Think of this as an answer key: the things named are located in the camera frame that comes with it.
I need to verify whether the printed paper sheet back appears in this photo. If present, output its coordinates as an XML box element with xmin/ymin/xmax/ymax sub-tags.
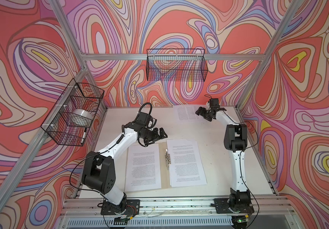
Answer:
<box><xmin>173</xmin><ymin>105</ymin><xmax>205</xmax><ymax>123</ymax></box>

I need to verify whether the aluminium frame post right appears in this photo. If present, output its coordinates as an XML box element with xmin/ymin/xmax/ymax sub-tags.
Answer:
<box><xmin>235</xmin><ymin>1</ymin><xmax>304</xmax><ymax>111</ymax></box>

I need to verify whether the aluminium front rail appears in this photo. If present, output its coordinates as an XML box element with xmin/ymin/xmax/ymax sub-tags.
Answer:
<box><xmin>55</xmin><ymin>196</ymin><xmax>303</xmax><ymax>229</ymax></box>

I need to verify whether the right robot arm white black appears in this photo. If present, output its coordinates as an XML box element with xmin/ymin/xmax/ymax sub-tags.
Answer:
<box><xmin>195</xmin><ymin>107</ymin><xmax>251</xmax><ymax>211</ymax></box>

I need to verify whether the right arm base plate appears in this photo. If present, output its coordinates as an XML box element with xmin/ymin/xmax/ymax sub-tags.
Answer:
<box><xmin>211</xmin><ymin>198</ymin><xmax>255</xmax><ymax>215</ymax></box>

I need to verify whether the black wire basket left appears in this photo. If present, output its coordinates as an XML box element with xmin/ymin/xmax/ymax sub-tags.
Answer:
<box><xmin>40</xmin><ymin>79</ymin><xmax>104</xmax><ymax>147</ymax></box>

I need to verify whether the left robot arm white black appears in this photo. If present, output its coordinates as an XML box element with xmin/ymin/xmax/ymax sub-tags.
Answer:
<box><xmin>81</xmin><ymin>123</ymin><xmax>168</xmax><ymax>206</ymax></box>

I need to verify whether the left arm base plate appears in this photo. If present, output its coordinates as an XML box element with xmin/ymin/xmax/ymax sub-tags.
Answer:
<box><xmin>97</xmin><ymin>199</ymin><xmax>140</xmax><ymax>216</ymax></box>

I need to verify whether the metal folder fastener clip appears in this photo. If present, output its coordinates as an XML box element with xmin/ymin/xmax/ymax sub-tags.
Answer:
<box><xmin>165</xmin><ymin>149</ymin><xmax>171</xmax><ymax>168</ymax></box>

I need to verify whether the printed paper sheet front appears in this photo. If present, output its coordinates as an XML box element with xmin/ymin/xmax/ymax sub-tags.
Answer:
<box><xmin>167</xmin><ymin>139</ymin><xmax>207</xmax><ymax>188</ymax></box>

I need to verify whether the printed paper sheet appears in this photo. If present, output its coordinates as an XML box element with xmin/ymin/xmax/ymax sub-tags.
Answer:
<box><xmin>125</xmin><ymin>144</ymin><xmax>162</xmax><ymax>192</ymax></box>
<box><xmin>167</xmin><ymin>139</ymin><xmax>207</xmax><ymax>188</ymax></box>
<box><xmin>173</xmin><ymin>105</ymin><xmax>205</xmax><ymax>123</ymax></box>

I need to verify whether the black wire basket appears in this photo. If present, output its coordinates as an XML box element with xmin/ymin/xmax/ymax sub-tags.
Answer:
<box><xmin>40</xmin><ymin>79</ymin><xmax>104</xmax><ymax>147</ymax></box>
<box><xmin>146</xmin><ymin>48</ymin><xmax>208</xmax><ymax>82</ymax></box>

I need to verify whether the silver tape roll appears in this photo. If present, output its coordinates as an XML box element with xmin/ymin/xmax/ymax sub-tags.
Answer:
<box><xmin>71</xmin><ymin>109</ymin><xmax>93</xmax><ymax>127</ymax></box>

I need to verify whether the black wire basket back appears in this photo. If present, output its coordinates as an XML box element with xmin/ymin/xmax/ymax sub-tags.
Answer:
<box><xmin>146</xmin><ymin>48</ymin><xmax>208</xmax><ymax>82</ymax></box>

